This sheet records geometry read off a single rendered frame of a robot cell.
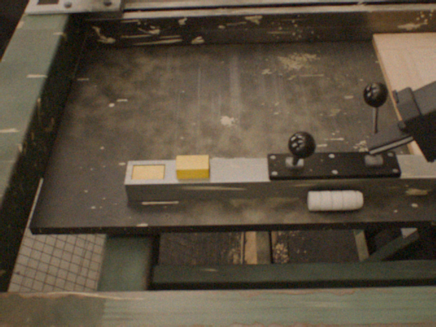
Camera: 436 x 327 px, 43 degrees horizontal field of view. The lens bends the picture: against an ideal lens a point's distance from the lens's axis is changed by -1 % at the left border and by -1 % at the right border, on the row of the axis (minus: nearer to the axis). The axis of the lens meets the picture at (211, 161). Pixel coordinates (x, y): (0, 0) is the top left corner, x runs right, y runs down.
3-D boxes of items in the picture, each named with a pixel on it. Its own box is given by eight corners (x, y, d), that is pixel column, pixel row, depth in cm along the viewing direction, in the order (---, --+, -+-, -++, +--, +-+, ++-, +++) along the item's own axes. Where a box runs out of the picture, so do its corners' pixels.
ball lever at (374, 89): (388, 172, 82) (392, 83, 79) (363, 173, 82) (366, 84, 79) (381, 165, 86) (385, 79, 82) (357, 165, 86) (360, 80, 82)
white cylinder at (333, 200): (309, 215, 84) (361, 213, 83) (310, 202, 82) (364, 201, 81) (307, 200, 86) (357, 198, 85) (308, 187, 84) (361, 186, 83)
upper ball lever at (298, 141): (306, 177, 85) (318, 154, 72) (281, 178, 85) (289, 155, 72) (305, 153, 86) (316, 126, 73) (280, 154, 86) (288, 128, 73)
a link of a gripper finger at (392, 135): (366, 139, 77) (408, 121, 74) (370, 156, 75) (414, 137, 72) (361, 132, 76) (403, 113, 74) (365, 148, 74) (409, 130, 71)
